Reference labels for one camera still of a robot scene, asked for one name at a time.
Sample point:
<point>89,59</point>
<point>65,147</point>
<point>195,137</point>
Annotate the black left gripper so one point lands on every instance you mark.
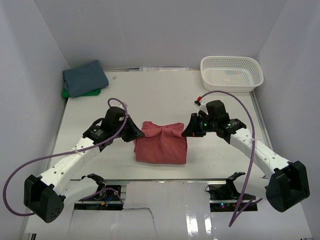
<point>135,133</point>

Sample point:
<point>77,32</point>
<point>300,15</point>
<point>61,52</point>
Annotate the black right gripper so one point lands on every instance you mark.
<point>192,129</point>

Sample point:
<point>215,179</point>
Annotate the red t shirt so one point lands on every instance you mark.
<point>161,144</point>

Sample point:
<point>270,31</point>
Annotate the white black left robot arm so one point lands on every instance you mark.
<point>47,194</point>

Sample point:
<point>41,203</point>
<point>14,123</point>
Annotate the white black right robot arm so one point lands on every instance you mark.
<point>286,183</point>

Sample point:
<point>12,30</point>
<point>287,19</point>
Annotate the white perforated plastic basket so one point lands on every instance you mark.
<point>233,74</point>

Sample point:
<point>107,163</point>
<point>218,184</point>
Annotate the folded blue t shirt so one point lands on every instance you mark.
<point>85,78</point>

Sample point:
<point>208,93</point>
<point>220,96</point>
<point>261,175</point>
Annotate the folded green t shirt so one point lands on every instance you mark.
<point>66,94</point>

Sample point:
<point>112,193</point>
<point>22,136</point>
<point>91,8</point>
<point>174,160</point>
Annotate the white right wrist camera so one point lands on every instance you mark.
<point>200,105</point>

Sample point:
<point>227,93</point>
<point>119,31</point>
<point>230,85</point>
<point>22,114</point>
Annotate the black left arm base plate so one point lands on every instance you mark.
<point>107,201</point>

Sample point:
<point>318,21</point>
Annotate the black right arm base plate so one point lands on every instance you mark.
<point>222,202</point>

